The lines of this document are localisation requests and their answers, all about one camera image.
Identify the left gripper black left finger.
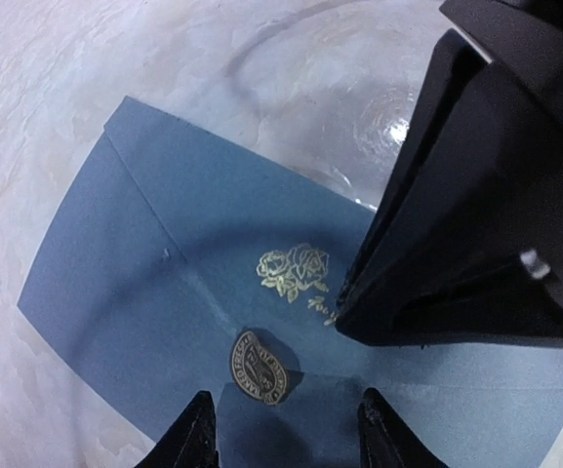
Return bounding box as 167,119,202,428
137,390,220,468

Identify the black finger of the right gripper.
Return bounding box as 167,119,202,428
336,30,563,347

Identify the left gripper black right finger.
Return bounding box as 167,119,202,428
357,387,447,468

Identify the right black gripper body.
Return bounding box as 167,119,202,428
440,1,563,102

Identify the blue paper envelope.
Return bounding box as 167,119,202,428
19,97,563,467

